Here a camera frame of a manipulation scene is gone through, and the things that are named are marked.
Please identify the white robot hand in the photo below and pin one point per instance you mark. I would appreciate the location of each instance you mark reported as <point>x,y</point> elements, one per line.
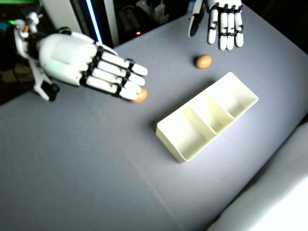
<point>65,56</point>
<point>227,26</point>

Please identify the white bracket device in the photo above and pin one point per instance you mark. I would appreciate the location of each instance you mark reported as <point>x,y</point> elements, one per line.
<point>157,10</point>

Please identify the white three-well tray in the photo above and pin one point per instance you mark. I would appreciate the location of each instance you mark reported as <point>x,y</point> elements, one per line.
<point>207,118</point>

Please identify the white rounded cover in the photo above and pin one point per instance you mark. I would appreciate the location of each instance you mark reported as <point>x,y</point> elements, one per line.
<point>272,192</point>

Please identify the white cabinet with blue light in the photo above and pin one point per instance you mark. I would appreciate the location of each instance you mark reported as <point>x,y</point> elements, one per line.
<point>72,16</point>

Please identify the grey table cloth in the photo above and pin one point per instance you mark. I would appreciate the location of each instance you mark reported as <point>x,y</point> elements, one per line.
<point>72,156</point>

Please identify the brown egg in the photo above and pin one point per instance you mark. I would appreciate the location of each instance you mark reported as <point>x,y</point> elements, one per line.
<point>142,96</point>
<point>204,61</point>

